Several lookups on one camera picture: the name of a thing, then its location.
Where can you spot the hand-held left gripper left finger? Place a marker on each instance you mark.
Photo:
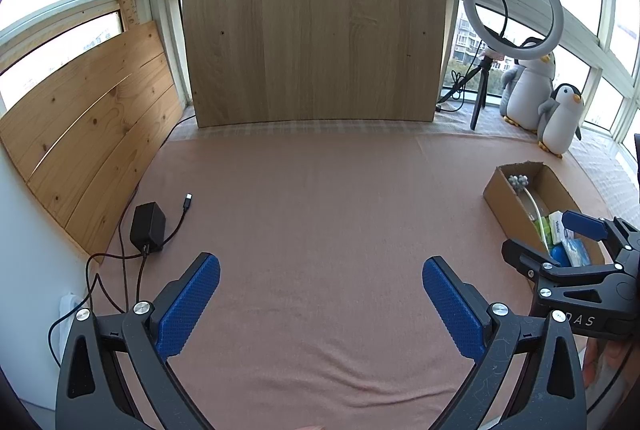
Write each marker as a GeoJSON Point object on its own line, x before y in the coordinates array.
{"type": "Point", "coordinates": [187, 305]}

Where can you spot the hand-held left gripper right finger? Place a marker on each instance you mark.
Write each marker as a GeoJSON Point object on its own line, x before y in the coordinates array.
{"type": "Point", "coordinates": [452, 305]}

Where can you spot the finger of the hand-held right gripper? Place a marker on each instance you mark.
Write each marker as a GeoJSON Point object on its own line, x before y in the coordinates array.
{"type": "Point", "coordinates": [582, 225]}
{"type": "Point", "coordinates": [525, 256]}

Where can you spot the blue printed packet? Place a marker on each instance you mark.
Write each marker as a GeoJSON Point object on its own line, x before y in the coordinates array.
{"type": "Point", "coordinates": [579, 252]}

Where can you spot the cardboard box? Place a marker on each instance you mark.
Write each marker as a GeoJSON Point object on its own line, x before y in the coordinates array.
{"type": "Point", "coordinates": [505, 205]}

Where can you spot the person's right hand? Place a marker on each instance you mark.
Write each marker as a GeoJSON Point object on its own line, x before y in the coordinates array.
{"type": "Point", "coordinates": [607, 357]}

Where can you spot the black power adapter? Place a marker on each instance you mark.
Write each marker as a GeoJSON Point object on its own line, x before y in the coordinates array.
{"type": "Point", "coordinates": [147, 225]}

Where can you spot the small penguin plush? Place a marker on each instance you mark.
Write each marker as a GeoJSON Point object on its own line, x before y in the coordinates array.
{"type": "Point", "coordinates": [560, 124]}

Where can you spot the large penguin plush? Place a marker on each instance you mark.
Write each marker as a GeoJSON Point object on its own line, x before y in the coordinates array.
{"type": "Point", "coordinates": [530, 94]}

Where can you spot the black tripod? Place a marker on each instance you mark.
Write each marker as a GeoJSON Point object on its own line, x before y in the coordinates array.
{"type": "Point", "coordinates": [479, 109]}

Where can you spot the pine slat panel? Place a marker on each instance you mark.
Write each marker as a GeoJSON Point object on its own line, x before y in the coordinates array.
{"type": "Point", "coordinates": [90, 124]}

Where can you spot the light wooden board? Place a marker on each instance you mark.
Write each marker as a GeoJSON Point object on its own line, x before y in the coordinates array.
{"type": "Point", "coordinates": [310, 34]}

